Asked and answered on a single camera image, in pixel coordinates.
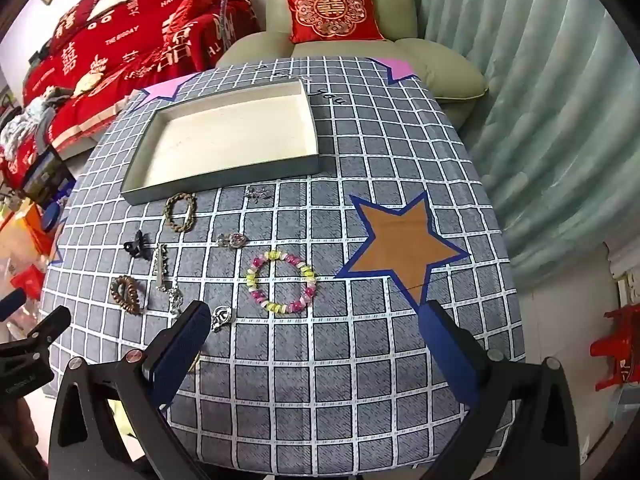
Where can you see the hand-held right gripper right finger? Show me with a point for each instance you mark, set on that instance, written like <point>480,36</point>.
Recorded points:
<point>445,350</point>

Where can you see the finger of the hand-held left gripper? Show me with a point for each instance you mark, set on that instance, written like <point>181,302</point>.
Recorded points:
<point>45,322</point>
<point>11,305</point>

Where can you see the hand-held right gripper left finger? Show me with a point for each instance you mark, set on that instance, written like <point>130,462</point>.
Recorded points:
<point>186,340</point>

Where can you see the black hair claw clip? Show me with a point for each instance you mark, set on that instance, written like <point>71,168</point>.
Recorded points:
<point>136,249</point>

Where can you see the grey cardboard box tray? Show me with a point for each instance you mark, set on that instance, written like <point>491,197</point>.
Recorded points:
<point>225,135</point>

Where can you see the red packet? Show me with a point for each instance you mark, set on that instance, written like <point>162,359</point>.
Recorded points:
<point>27,280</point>

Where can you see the silver pendant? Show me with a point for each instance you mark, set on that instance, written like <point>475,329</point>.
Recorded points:
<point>220,317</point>

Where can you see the silver hair clip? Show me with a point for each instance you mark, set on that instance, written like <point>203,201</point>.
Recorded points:
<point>161,267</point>

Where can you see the orange box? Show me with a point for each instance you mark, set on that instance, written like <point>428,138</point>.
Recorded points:
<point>30,230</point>

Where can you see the blue round lid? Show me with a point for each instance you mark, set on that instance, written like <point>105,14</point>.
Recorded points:
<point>51,217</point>

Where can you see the pink heart pendant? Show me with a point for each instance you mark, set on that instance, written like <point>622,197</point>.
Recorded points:
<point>234,240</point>

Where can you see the small silver brooch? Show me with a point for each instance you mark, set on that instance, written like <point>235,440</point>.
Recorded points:
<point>255,193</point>

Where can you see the red plastic stool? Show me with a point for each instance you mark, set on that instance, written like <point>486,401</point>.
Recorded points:
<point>620,345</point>

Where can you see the pile of grey clothes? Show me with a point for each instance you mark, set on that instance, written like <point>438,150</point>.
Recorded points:
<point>25,120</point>

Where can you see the pale green curtain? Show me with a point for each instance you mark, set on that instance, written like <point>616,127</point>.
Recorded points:
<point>550,135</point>

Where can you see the pale green armchair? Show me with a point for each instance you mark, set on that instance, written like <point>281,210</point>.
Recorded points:
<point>440,75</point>

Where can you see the red printed blanket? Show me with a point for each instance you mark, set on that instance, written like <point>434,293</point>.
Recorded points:
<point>150,20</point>

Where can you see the silver metal pole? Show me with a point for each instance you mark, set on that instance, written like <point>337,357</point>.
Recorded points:
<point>225,5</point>

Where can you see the red embroidered cushion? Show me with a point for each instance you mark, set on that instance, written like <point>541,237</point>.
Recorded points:
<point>330,10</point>

